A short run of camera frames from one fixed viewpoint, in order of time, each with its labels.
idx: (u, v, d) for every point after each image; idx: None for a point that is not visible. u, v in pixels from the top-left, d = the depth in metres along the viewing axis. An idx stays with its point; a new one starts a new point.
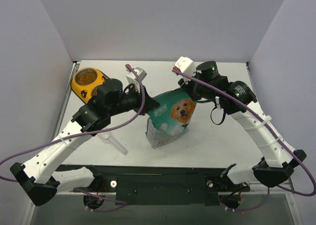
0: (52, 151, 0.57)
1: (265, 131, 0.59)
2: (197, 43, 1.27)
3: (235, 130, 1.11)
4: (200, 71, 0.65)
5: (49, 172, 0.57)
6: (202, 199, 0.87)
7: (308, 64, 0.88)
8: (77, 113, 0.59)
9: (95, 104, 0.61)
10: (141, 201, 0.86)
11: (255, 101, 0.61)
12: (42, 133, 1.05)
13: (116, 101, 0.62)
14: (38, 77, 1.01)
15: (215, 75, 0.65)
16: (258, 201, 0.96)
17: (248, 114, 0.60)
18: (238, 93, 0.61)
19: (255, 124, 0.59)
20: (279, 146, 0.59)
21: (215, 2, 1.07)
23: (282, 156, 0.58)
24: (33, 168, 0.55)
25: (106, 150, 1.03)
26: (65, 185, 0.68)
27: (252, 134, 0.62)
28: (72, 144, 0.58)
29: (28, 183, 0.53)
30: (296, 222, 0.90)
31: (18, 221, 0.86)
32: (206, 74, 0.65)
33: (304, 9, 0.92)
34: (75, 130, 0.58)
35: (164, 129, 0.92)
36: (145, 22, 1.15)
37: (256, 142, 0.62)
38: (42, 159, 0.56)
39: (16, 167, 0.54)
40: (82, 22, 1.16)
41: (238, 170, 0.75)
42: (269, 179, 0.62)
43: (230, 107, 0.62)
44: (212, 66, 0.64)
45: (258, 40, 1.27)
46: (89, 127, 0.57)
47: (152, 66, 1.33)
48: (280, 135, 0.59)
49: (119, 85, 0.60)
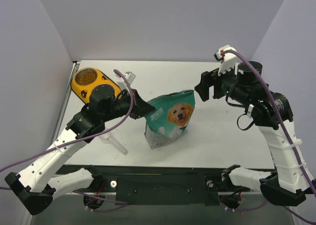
0: (47, 159, 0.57)
1: (290, 154, 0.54)
2: (197, 42, 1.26)
3: (235, 130, 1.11)
4: (242, 72, 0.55)
5: (45, 181, 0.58)
6: (202, 199, 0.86)
7: (308, 63, 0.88)
8: (71, 121, 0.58)
9: (89, 111, 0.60)
10: (141, 201, 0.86)
11: (290, 120, 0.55)
12: (42, 133, 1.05)
13: (110, 107, 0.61)
14: (38, 76, 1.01)
15: (256, 80, 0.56)
16: (258, 201, 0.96)
17: (279, 132, 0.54)
18: (276, 108, 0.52)
19: (282, 144, 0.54)
20: (298, 172, 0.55)
21: (214, 1, 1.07)
23: (299, 182, 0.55)
24: (28, 177, 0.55)
25: (106, 150, 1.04)
26: (63, 190, 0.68)
27: (274, 153, 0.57)
28: (67, 152, 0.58)
29: (24, 192, 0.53)
30: (296, 222, 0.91)
31: (18, 221, 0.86)
32: (248, 77, 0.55)
33: (304, 8, 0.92)
34: (69, 137, 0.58)
35: (162, 132, 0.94)
36: (144, 22, 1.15)
37: (275, 161, 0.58)
38: (37, 168, 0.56)
39: (11, 177, 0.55)
40: (81, 22, 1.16)
41: (241, 174, 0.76)
42: (277, 198, 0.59)
43: (263, 120, 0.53)
44: (257, 70, 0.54)
45: (259, 39, 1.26)
46: (84, 134, 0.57)
47: (152, 65, 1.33)
48: (304, 162, 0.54)
49: (111, 92, 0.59)
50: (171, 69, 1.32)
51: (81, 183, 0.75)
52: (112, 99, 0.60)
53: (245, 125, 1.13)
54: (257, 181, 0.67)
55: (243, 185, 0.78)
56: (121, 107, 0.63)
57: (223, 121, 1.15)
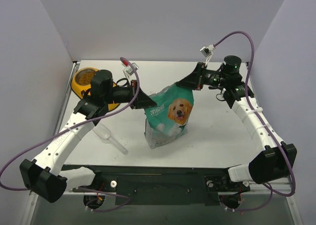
0: (60, 141, 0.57)
1: (254, 117, 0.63)
2: (197, 43, 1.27)
3: (234, 130, 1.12)
4: (225, 62, 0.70)
5: (59, 164, 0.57)
6: (202, 199, 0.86)
7: (307, 64, 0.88)
8: (78, 105, 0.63)
9: (91, 95, 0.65)
10: (142, 200, 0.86)
11: (252, 97, 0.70)
12: (42, 133, 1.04)
13: (109, 91, 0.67)
14: (39, 76, 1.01)
15: (234, 72, 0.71)
16: (259, 202, 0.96)
17: (241, 103, 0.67)
18: (238, 89, 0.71)
19: (247, 111, 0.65)
20: (265, 132, 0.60)
21: (214, 2, 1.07)
23: (267, 141, 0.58)
24: (46, 160, 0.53)
25: (106, 150, 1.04)
26: (74, 181, 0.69)
27: (246, 124, 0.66)
28: (79, 133, 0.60)
29: (44, 172, 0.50)
30: (296, 222, 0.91)
31: (18, 221, 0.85)
32: (227, 68, 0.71)
33: (302, 10, 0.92)
34: (80, 119, 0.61)
35: (160, 129, 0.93)
36: (144, 22, 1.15)
37: (250, 131, 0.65)
38: (53, 149, 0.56)
39: (27, 163, 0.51)
40: (81, 22, 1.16)
41: (238, 167, 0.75)
42: (258, 168, 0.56)
43: (229, 98, 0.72)
44: (235, 64, 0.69)
45: (258, 40, 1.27)
46: (93, 115, 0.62)
47: (152, 66, 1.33)
48: (267, 123, 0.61)
49: (109, 74, 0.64)
50: (171, 70, 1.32)
51: (86, 176, 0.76)
52: (110, 81, 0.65)
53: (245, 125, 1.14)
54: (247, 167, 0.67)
55: (241, 180, 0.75)
56: (120, 93, 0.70)
57: (223, 121, 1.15)
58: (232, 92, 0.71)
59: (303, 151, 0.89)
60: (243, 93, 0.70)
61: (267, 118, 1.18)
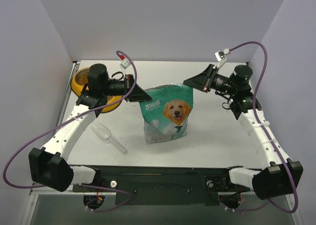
0: (67, 129, 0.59)
1: (260, 131, 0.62)
2: (197, 43, 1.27)
3: (234, 130, 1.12)
4: (235, 73, 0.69)
5: (68, 151, 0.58)
6: (203, 199, 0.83)
7: (307, 64, 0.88)
8: (79, 99, 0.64)
9: (89, 89, 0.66)
10: (142, 200, 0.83)
11: (259, 109, 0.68)
12: (42, 133, 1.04)
13: (106, 84, 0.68)
14: (38, 76, 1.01)
15: (243, 83, 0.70)
16: (259, 202, 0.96)
17: (248, 115, 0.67)
18: (245, 101, 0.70)
19: (253, 125, 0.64)
20: (271, 148, 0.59)
21: (214, 2, 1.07)
23: (273, 157, 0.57)
24: (55, 146, 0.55)
25: (106, 150, 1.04)
26: (79, 176, 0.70)
27: (251, 137, 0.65)
28: (84, 122, 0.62)
29: (55, 157, 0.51)
30: (296, 222, 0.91)
31: (18, 221, 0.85)
32: (236, 78, 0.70)
33: (302, 10, 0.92)
34: (83, 109, 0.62)
35: (155, 124, 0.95)
36: (144, 22, 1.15)
37: (255, 145, 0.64)
38: (61, 137, 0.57)
39: (36, 151, 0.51)
40: (81, 22, 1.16)
41: (240, 171, 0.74)
42: (260, 182, 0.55)
43: (235, 107, 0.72)
44: (245, 77, 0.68)
45: (258, 40, 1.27)
46: (95, 105, 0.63)
47: (152, 66, 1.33)
48: (274, 138, 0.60)
49: (104, 67, 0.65)
50: (171, 70, 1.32)
51: (88, 174, 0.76)
52: (106, 74, 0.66)
53: None
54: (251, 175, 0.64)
55: (240, 183, 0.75)
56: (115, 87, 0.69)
57: (223, 121, 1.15)
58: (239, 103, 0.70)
59: (303, 151, 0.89)
60: (250, 105, 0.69)
61: (267, 118, 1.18)
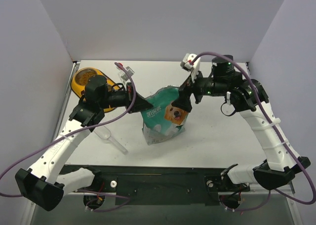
0: (56, 149, 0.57)
1: (271, 132, 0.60)
2: (197, 43, 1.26)
3: (234, 130, 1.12)
4: (217, 63, 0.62)
5: (56, 172, 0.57)
6: (202, 199, 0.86)
7: (308, 64, 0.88)
8: (73, 112, 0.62)
9: (85, 101, 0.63)
10: (142, 200, 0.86)
11: (266, 101, 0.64)
12: (42, 133, 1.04)
13: (106, 96, 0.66)
14: (38, 77, 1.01)
15: (230, 70, 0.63)
16: (258, 201, 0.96)
17: (257, 114, 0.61)
18: (251, 91, 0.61)
19: (263, 125, 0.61)
20: (283, 150, 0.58)
21: (214, 2, 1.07)
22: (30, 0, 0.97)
23: (286, 160, 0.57)
24: (42, 168, 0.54)
25: (106, 150, 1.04)
26: (71, 186, 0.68)
27: (258, 135, 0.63)
28: (75, 140, 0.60)
29: (40, 182, 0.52)
30: (296, 222, 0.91)
31: (18, 221, 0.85)
32: (221, 68, 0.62)
33: (303, 9, 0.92)
34: (75, 126, 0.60)
35: (157, 129, 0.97)
36: (144, 22, 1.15)
37: (261, 143, 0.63)
38: (49, 158, 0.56)
39: (22, 172, 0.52)
40: (81, 22, 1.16)
41: (237, 169, 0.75)
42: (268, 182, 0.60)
43: (241, 104, 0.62)
44: (228, 61, 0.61)
45: (259, 40, 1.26)
46: (89, 121, 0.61)
47: (152, 66, 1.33)
48: (286, 139, 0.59)
49: (104, 79, 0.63)
50: (171, 70, 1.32)
51: (86, 178, 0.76)
52: (105, 86, 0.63)
53: (245, 126, 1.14)
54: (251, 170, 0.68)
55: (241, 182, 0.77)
56: (116, 98, 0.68)
57: (223, 122, 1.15)
58: (244, 96, 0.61)
59: (304, 151, 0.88)
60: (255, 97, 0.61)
61: None
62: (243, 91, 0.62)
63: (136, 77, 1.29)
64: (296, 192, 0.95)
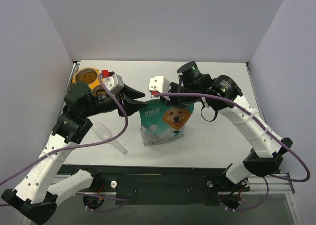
0: (40, 168, 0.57)
1: (253, 124, 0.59)
2: (197, 43, 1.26)
3: (234, 130, 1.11)
4: (181, 73, 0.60)
5: (43, 191, 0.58)
6: (202, 199, 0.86)
7: (308, 64, 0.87)
8: (57, 125, 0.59)
9: (69, 112, 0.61)
10: (142, 200, 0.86)
11: (241, 95, 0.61)
12: (42, 133, 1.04)
13: (93, 104, 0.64)
14: (38, 77, 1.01)
15: (197, 74, 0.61)
16: (257, 200, 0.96)
17: (235, 109, 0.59)
18: (224, 89, 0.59)
19: (243, 118, 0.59)
20: (267, 136, 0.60)
21: (214, 1, 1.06)
22: (30, 0, 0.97)
23: (271, 146, 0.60)
24: (26, 190, 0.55)
25: (106, 150, 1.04)
26: (66, 194, 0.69)
27: (241, 128, 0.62)
28: (59, 158, 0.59)
29: (25, 206, 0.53)
30: (296, 222, 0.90)
31: (18, 222, 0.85)
32: (188, 75, 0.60)
33: (303, 9, 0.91)
34: (59, 142, 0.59)
35: (152, 130, 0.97)
36: (144, 22, 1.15)
37: (245, 134, 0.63)
38: (33, 179, 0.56)
39: (8, 194, 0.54)
40: (81, 22, 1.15)
41: (232, 168, 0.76)
42: (259, 169, 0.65)
43: (218, 104, 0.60)
44: (192, 66, 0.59)
45: (259, 40, 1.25)
46: (72, 135, 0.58)
47: (152, 66, 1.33)
48: (267, 127, 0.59)
49: (86, 89, 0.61)
50: (171, 70, 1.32)
51: (82, 182, 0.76)
52: (88, 95, 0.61)
53: None
54: (241, 165, 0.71)
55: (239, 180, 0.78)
56: (103, 102, 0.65)
57: (223, 122, 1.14)
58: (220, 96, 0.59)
59: (304, 151, 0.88)
60: (229, 95, 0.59)
61: (267, 118, 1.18)
62: (217, 90, 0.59)
63: (136, 77, 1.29)
64: (296, 192, 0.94)
